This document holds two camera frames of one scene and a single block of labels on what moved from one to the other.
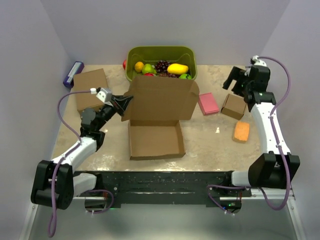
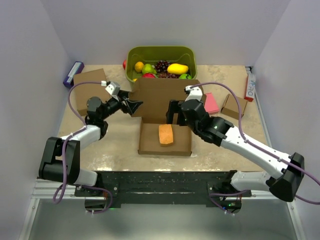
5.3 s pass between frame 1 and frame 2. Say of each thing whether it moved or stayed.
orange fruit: stayed
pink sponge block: stayed
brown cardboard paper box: moved
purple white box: stayed
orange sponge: moved
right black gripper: moved
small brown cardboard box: stayed
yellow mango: stayed
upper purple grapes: stayed
